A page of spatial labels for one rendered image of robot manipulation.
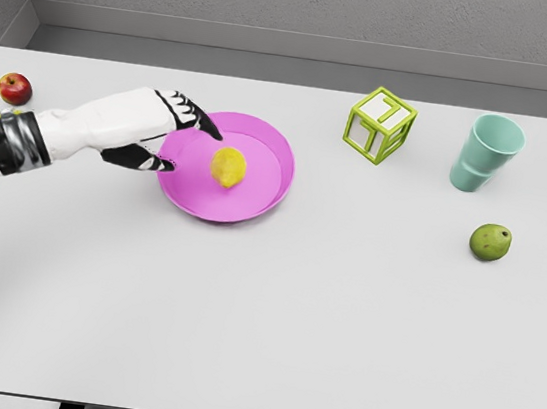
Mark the red apple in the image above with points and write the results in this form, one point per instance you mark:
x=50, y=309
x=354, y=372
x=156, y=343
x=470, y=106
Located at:
x=14, y=89

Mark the pink plate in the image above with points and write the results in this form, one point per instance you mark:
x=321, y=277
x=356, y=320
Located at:
x=244, y=200

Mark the yellow lemon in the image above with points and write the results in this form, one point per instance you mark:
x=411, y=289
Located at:
x=228, y=166

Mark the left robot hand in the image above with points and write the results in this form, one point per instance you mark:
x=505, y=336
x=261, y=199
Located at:
x=135, y=122

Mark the green number block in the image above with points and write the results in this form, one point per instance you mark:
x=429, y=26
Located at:
x=380, y=126

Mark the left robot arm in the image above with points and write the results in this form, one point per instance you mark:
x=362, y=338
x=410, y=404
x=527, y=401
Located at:
x=30, y=134

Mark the green pear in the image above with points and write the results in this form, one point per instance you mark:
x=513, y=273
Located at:
x=490, y=242

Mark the teal cup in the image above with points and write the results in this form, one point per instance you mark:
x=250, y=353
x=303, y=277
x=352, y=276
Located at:
x=487, y=154

